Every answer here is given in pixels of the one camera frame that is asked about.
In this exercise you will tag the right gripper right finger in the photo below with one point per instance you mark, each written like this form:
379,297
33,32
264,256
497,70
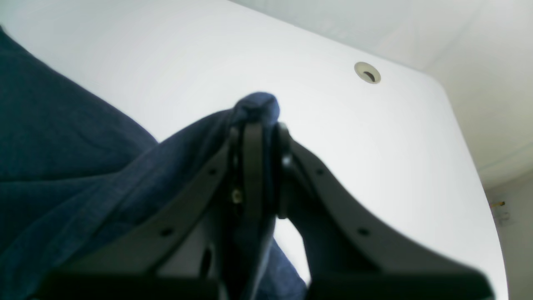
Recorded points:
352,255

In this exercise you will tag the right table cable grommet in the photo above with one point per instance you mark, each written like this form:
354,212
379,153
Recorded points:
367,72

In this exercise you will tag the dark blue T-shirt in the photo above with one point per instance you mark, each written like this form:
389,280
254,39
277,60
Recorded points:
77,173

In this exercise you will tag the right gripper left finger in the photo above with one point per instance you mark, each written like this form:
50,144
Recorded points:
206,244

